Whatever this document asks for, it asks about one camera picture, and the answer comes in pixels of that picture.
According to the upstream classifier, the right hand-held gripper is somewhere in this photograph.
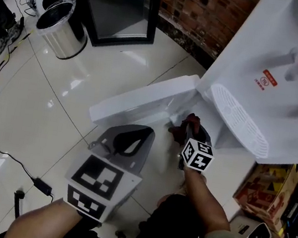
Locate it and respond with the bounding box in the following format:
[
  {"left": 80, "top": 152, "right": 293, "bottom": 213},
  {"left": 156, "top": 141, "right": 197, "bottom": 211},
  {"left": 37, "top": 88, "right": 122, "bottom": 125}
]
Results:
[{"left": 176, "top": 121, "right": 219, "bottom": 175}]

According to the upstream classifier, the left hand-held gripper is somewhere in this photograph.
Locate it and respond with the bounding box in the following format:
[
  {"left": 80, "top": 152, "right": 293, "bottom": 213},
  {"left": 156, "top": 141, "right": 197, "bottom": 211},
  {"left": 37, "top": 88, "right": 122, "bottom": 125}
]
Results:
[{"left": 59, "top": 114, "right": 157, "bottom": 230}]

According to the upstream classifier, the brown cloth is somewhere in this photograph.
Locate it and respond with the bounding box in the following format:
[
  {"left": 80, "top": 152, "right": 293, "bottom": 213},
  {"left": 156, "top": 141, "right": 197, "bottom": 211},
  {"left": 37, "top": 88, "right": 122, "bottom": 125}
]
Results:
[{"left": 166, "top": 110, "right": 203, "bottom": 149}]

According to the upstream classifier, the white water dispenser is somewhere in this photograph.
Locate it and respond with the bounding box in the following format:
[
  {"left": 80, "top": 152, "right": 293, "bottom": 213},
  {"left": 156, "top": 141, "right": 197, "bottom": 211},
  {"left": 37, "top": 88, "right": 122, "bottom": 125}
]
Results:
[{"left": 84, "top": 0, "right": 298, "bottom": 170}]

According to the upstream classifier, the person's left forearm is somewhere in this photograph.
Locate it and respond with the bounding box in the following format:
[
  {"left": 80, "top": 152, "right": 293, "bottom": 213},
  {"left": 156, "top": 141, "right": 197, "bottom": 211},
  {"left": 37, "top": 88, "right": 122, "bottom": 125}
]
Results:
[{"left": 3, "top": 190, "right": 86, "bottom": 238}]

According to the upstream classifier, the white drip tray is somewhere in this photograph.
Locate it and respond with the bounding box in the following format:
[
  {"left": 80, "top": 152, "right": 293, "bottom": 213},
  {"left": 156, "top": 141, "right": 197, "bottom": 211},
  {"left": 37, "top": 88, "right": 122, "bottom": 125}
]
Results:
[{"left": 199, "top": 82, "right": 279, "bottom": 160}]

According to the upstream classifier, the person's brown right shoe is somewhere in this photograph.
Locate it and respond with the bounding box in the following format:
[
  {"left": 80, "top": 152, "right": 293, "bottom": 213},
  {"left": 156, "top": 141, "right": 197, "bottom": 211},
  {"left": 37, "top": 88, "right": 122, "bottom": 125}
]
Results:
[{"left": 157, "top": 179, "right": 191, "bottom": 211}]

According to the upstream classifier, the red warning sticker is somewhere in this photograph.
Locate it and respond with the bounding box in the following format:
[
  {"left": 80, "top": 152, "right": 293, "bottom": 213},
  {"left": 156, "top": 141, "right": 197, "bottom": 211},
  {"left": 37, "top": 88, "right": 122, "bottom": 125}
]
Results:
[{"left": 252, "top": 66, "right": 281, "bottom": 91}]

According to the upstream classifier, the person's right leg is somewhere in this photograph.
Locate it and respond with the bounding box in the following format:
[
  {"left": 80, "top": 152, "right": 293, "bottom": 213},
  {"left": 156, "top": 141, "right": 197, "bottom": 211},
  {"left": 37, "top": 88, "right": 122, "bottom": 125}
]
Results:
[{"left": 130, "top": 188, "right": 210, "bottom": 238}]

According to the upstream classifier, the steel trash bin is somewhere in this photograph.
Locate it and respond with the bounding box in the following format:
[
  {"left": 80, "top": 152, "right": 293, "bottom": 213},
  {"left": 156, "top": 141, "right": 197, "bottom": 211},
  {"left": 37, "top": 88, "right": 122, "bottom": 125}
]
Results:
[{"left": 31, "top": 0, "right": 95, "bottom": 64}]

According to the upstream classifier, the black glass-door fridge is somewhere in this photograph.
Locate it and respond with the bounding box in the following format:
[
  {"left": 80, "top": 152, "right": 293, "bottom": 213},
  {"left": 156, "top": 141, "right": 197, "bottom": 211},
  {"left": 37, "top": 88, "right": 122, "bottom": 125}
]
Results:
[{"left": 47, "top": 0, "right": 162, "bottom": 56}]

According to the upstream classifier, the black power adapter with cable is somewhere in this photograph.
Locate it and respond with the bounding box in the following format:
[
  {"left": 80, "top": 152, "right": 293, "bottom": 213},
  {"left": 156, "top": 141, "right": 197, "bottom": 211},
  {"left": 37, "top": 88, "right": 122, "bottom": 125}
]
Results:
[{"left": 0, "top": 135, "right": 63, "bottom": 203}]

